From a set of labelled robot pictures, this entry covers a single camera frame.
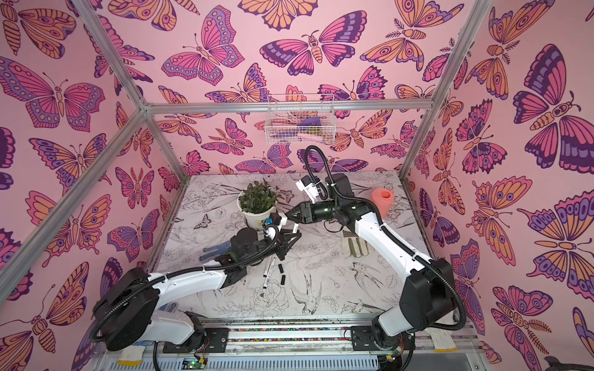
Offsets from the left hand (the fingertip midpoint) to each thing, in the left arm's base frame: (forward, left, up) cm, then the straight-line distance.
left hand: (301, 231), depth 75 cm
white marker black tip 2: (-10, +14, -21) cm, 27 cm away
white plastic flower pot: (+13, +19, -12) cm, 26 cm away
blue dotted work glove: (+4, +36, -21) cm, 42 cm away
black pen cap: (-4, +8, -22) cm, 23 cm away
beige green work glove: (+6, -22, -21) cm, 31 cm away
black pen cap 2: (-8, +7, -20) cm, 23 cm away
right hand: (+3, +4, +6) cm, 8 cm away
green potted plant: (+17, +17, -4) cm, 25 cm away
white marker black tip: (0, +2, +2) cm, 3 cm away
